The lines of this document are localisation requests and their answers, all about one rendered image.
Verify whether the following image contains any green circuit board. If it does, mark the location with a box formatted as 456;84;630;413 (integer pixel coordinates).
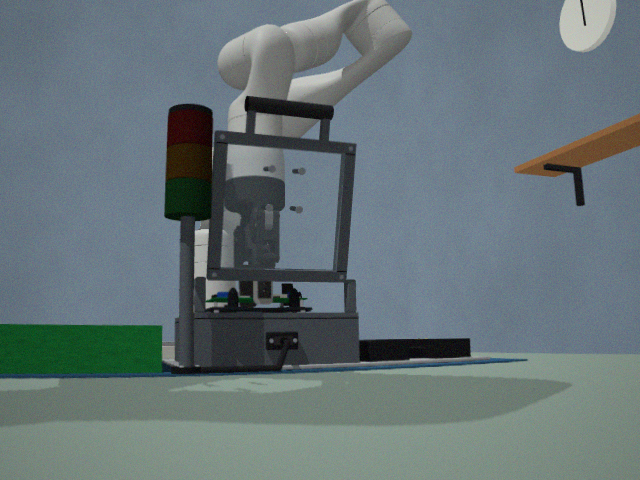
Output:
206;292;308;303

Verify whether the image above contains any green bin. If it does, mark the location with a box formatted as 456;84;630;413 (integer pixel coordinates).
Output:
0;324;162;374

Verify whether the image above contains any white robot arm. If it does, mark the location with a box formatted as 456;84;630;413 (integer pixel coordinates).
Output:
194;0;412;279

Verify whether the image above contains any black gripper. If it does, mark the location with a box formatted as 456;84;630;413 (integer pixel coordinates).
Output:
239;281;273;308

